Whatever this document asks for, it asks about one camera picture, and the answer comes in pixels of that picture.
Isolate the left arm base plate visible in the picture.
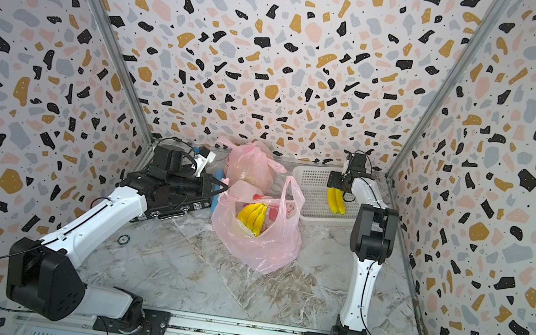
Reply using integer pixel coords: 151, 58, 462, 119
92, 306, 172, 335

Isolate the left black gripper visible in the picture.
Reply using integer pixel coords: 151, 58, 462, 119
165, 167, 230, 204

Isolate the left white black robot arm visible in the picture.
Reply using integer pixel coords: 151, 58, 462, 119
6, 144, 228, 334

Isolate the yellow banana bunch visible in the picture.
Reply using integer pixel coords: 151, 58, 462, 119
237, 203, 268, 237
327, 188, 346, 215

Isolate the pink plastic bag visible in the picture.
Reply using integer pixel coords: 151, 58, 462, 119
217, 137, 287, 193
211, 176, 306, 274

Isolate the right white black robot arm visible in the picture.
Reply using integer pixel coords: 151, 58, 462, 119
327, 151, 399, 335

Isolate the black flat case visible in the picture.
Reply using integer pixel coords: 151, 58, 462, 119
130, 188, 212, 223

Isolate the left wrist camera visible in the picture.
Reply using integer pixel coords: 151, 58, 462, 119
194, 146, 216, 177

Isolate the white plastic basket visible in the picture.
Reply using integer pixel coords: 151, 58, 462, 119
285, 160, 382, 232

